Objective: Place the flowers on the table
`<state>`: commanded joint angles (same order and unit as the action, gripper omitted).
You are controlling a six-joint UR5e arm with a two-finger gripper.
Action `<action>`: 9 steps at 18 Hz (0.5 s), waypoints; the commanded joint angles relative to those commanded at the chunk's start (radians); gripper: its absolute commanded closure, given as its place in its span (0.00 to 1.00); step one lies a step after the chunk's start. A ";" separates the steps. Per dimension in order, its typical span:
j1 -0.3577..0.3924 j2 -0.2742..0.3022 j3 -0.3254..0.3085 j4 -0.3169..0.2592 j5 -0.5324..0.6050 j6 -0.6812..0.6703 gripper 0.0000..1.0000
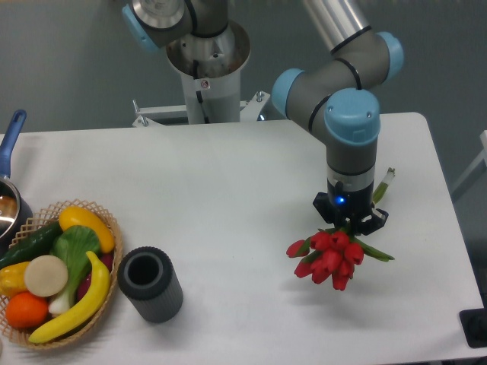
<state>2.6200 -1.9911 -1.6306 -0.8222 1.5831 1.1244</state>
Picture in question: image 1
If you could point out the yellow banana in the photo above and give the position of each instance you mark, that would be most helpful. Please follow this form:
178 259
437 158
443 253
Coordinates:
82 311

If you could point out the green cucumber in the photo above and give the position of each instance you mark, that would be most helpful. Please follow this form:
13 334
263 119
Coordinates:
36 244

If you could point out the purple red vegetable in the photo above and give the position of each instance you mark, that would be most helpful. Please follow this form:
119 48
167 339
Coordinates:
83 287

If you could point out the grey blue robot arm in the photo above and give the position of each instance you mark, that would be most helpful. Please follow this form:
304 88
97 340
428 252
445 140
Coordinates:
334 104

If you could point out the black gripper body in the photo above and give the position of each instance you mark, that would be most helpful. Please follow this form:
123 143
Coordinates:
354 206

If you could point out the orange fruit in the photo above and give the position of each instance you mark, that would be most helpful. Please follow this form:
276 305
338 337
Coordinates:
26 310

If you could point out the red tulip bouquet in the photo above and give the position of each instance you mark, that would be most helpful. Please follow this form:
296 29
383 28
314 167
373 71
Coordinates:
335 252

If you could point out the white frame at right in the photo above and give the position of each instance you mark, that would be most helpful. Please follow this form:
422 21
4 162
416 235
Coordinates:
472 173

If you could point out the blue handled saucepan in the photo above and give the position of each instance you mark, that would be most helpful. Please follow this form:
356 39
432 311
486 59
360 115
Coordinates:
14 210

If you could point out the woven wicker basket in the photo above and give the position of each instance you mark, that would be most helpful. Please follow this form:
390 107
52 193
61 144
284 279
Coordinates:
40 219

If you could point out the beige round slice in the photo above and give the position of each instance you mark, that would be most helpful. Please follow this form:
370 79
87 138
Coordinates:
46 276

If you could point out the black device at edge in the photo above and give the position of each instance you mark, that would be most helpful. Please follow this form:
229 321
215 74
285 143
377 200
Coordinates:
473 322

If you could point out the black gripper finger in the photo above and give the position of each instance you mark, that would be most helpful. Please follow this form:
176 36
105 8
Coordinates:
372 224
335 218

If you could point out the yellow bell pepper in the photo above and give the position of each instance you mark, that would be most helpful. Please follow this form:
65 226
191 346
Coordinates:
12 279

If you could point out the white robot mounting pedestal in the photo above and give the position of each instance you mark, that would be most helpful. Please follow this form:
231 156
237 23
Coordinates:
209 70

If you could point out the green bok choy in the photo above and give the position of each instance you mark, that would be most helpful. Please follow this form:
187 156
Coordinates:
71 248

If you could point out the dark grey ribbed vase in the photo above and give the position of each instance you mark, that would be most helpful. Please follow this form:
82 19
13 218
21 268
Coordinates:
147 278

